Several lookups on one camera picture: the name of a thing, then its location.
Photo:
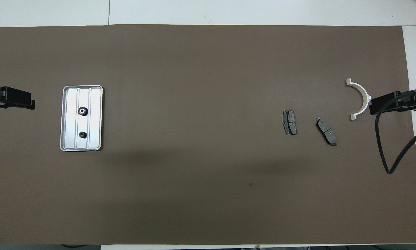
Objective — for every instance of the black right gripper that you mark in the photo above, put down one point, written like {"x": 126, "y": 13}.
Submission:
{"x": 401, "y": 102}

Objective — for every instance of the black bearing gear silver centre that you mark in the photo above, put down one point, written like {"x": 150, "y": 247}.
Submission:
{"x": 82, "y": 110}

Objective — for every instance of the small black bearing gear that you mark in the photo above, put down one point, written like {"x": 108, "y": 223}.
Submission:
{"x": 83, "y": 134}

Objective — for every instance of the silver metal compartment tray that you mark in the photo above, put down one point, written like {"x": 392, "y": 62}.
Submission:
{"x": 93, "y": 121}

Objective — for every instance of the long dark grey brake pad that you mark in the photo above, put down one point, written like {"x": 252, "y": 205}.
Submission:
{"x": 326, "y": 131}

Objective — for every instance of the short dark grey brake pad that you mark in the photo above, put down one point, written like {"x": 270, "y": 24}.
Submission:
{"x": 290, "y": 123}

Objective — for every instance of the brown table mat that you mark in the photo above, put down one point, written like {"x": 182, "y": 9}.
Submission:
{"x": 201, "y": 215}

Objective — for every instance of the white semicircular plastic bracket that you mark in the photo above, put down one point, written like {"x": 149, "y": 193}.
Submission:
{"x": 358, "y": 88}

